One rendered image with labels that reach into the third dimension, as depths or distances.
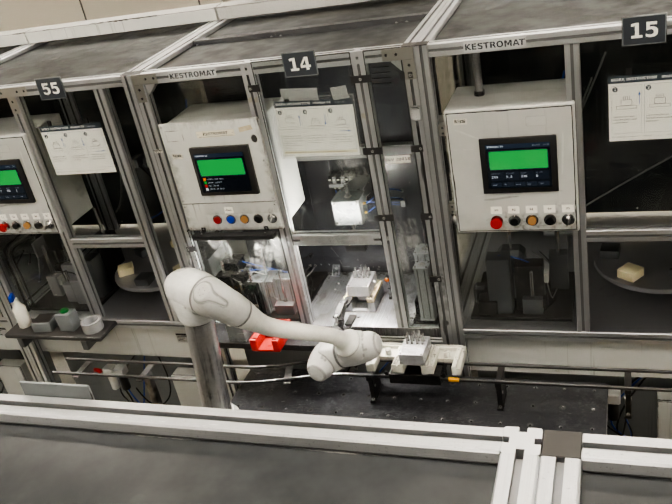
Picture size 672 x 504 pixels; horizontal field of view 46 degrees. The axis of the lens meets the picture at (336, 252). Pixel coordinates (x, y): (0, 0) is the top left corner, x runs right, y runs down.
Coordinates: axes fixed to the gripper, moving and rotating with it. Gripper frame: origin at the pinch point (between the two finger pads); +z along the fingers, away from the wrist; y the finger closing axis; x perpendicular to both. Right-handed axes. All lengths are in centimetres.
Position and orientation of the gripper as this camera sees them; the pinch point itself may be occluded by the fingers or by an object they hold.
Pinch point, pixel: (349, 309)
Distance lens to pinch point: 317.3
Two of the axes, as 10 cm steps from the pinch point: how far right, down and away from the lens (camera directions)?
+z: 3.0, -5.0, 8.1
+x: -9.4, 0.1, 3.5
